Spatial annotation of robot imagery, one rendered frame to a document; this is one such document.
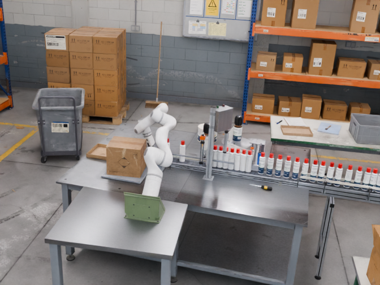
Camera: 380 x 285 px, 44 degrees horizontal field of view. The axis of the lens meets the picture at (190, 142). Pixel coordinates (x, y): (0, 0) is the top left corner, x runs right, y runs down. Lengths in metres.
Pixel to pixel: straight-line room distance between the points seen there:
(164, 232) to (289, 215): 1.00
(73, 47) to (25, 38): 2.17
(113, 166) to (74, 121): 2.05
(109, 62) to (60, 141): 1.66
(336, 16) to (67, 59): 4.40
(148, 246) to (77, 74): 4.57
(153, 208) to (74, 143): 2.94
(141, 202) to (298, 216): 1.23
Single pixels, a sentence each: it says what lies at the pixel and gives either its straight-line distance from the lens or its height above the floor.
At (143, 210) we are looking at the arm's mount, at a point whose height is 0.93.
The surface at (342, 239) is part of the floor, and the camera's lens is 5.19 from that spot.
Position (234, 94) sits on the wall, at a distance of 8.56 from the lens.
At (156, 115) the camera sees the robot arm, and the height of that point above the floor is 1.44.
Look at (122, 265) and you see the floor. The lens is 4.47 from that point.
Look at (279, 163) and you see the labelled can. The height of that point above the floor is 1.02.
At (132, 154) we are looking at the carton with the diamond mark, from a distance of 4.00.
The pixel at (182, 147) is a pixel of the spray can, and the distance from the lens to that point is 4.25.
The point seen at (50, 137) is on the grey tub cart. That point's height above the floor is 0.37.
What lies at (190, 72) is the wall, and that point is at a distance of 8.53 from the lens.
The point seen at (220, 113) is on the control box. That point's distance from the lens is 3.90.
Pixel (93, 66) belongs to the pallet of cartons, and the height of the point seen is 0.94.
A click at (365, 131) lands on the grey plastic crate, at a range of 5.42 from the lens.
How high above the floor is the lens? 2.76
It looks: 23 degrees down
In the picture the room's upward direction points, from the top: 3 degrees clockwise
